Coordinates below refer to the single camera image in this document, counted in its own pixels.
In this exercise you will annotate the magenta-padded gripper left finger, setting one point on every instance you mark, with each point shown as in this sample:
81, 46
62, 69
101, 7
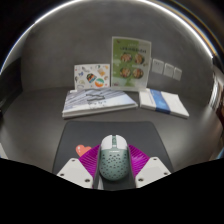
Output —
75, 171

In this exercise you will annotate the black mouse pad, heart print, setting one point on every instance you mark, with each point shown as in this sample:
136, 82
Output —
86, 133

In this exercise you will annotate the large grey printed book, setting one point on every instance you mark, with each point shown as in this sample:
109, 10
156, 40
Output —
96, 101

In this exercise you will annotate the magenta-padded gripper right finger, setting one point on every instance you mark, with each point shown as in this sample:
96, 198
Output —
151, 171

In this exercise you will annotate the green and white perforated mouse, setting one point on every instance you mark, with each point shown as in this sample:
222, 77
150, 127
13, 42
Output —
114, 161

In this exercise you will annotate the green food menu sign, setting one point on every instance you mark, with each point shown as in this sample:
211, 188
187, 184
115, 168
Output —
130, 63

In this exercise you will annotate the white sticker sheet card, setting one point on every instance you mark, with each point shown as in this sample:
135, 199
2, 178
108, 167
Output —
91, 76

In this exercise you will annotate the white book with blue stripe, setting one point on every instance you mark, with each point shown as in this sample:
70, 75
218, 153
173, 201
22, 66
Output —
163, 102

